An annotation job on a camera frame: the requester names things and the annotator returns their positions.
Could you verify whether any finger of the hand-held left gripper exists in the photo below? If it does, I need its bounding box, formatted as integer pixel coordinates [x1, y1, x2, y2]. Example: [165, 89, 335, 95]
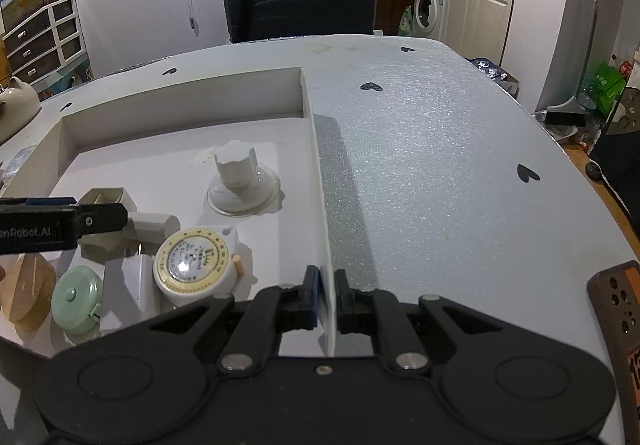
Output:
[74, 202, 130, 247]

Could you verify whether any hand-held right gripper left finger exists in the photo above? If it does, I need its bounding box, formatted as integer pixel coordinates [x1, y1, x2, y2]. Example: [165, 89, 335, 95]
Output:
[145, 266, 320, 374]

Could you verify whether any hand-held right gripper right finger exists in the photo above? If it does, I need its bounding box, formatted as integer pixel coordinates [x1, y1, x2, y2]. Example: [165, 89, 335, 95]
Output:
[333, 269, 505, 374]

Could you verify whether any small beige box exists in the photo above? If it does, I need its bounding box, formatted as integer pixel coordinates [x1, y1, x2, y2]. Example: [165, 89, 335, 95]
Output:
[77, 187, 138, 261]

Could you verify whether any white cylinder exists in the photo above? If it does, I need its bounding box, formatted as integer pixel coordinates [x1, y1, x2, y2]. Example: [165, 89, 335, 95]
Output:
[125, 211, 181, 243]

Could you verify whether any rounded wooden block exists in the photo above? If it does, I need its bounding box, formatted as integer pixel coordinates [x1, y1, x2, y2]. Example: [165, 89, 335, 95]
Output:
[0, 252, 57, 324]

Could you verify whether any white charger plug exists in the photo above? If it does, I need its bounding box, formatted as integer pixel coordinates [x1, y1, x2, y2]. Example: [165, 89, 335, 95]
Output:
[104, 245, 161, 321]

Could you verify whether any white cardboard box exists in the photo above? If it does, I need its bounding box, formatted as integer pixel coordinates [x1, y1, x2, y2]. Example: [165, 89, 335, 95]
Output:
[0, 66, 335, 358]

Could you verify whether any round green tape measure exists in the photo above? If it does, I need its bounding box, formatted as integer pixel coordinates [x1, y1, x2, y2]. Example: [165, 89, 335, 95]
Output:
[51, 266, 105, 337]

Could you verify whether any white suction cup knob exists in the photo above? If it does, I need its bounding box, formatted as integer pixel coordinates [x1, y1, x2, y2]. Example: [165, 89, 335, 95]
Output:
[207, 140, 281, 216]

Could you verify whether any clear plastic wrapper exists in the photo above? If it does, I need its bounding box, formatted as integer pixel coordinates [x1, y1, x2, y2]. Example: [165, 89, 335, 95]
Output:
[0, 145, 38, 186]

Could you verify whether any round yellow-faced tape measure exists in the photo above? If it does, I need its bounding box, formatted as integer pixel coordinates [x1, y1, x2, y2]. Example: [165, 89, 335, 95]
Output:
[152, 226, 246, 307]

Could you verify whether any cream ceramic pot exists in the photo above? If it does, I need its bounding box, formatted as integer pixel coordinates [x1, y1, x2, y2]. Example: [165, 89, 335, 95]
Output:
[0, 76, 41, 143]

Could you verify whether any white drawer cabinet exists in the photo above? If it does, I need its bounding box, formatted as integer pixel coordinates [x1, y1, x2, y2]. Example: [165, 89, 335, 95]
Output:
[2, 0, 90, 86]

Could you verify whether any brown phone case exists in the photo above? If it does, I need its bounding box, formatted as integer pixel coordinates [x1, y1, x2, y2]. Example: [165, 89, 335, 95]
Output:
[586, 260, 640, 445]

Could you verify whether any blue patterned bag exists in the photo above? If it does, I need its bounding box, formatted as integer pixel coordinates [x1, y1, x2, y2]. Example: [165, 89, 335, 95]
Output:
[467, 57, 521, 96]

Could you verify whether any dark chair back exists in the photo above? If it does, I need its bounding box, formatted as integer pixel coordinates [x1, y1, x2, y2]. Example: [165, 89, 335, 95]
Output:
[223, 0, 377, 44]

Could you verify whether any white washing machine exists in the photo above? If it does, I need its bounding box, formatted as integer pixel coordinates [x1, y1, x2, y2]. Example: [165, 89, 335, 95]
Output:
[414, 0, 449, 42]

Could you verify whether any white kitchen cabinet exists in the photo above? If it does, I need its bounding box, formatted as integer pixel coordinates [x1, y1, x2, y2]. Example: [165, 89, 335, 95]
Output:
[442, 0, 515, 70]

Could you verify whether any green bag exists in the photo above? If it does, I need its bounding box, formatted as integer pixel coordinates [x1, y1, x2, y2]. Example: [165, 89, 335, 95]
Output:
[590, 62, 628, 118]

